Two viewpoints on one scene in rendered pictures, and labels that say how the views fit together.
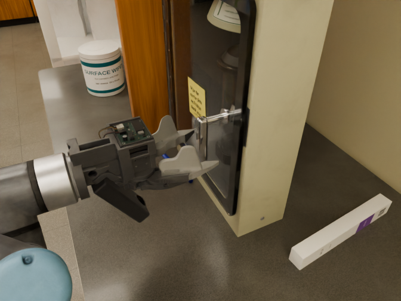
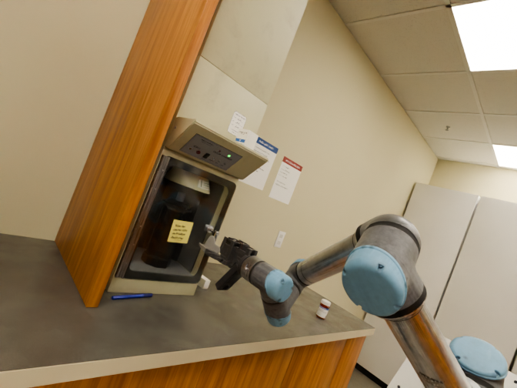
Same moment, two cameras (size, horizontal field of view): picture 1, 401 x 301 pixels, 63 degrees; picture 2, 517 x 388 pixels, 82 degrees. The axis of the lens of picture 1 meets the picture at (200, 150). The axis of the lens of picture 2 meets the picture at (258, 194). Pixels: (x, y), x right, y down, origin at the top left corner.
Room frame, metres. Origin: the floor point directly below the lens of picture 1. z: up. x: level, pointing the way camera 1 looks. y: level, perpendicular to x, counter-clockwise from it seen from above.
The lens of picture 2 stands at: (0.69, 1.02, 1.37)
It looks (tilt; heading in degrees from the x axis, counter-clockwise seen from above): 1 degrees up; 251
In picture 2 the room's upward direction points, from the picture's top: 21 degrees clockwise
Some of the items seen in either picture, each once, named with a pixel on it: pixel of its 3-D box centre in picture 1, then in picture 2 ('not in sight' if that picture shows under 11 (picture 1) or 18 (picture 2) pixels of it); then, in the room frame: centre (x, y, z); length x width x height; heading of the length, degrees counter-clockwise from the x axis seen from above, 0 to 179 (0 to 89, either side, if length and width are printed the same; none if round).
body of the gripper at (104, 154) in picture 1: (115, 160); (237, 256); (0.37, 0.13, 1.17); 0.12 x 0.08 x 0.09; 116
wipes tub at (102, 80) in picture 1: (102, 68); not in sight; (1.04, 0.33, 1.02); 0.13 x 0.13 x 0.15
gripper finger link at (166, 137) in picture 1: (168, 131); (209, 244); (0.45, 0.05, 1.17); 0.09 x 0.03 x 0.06; 137
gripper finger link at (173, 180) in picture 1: (159, 175); not in sight; (0.37, 0.06, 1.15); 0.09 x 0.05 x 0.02; 94
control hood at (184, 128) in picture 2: not in sight; (220, 153); (0.53, 0.05, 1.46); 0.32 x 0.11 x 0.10; 26
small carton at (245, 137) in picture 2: not in sight; (245, 139); (0.46, 0.01, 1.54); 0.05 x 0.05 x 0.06; 29
